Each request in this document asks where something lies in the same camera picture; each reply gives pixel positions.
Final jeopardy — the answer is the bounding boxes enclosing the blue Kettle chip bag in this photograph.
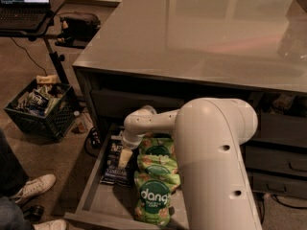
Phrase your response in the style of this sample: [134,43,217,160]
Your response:
[100,136,137,187]

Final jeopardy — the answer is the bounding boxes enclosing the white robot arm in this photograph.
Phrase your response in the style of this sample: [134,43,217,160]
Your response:
[122,98,262,230]

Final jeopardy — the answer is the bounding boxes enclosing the green dang chip bag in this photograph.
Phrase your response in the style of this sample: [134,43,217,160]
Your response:
[134,172,180,227]
[137,154,178,174]
[139,137,176,158]

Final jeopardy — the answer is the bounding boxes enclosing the grey top drawer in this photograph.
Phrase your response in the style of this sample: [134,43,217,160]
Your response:
[91,89,184,119]

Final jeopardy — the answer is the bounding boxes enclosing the open grey middle drawer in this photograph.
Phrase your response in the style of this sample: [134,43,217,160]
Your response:
[64,124,189,230]

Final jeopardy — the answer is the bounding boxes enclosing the front green Dang chip bag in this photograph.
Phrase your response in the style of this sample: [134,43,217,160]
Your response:
[134,172,180,227]

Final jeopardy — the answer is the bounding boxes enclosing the grey counter cabinet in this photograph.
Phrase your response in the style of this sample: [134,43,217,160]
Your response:
[72,0,307,200]

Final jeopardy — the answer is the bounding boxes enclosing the right middle grey drawer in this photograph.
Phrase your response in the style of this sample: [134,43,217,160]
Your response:
[246,146,307,177]

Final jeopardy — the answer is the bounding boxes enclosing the dark bag on floor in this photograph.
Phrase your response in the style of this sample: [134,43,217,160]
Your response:
[56,11,101,49]

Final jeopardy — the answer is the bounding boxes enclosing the right lower grey drawer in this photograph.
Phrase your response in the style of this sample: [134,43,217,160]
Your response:
[248,172,307,199]

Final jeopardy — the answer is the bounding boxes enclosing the right upper grey drawer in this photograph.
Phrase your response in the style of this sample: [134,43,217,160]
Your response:
[253,112,307,148]

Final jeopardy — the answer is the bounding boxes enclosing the black plastic crate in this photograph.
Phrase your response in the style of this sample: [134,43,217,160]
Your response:
[4,80,79,142]

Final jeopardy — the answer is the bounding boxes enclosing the white left sneaker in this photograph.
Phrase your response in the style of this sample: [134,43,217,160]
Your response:
[10,173,57,206]

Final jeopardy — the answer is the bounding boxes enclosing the snack bags in crate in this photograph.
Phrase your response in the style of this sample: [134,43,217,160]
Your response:
[14,75,64,117]

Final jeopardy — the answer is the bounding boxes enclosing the small black cylinder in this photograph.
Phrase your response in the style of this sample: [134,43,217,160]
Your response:
[30,205,44,221]

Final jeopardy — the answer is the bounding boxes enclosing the person leg in jeans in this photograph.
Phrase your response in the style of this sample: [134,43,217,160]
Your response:
[0,130,34,230]

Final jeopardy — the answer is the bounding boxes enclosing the black laptop stand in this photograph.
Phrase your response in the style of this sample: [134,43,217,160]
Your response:
[0,0,69,84]

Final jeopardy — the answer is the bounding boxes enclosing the open laptop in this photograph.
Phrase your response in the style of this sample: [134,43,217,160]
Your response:
[0,0,52,32]

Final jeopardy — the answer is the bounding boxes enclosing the black power adapter cable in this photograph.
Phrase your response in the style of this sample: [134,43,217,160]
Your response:
[83,126,104,159]

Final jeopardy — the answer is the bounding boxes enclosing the black floor cable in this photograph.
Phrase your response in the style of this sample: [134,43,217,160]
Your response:
[255,193,307,225]

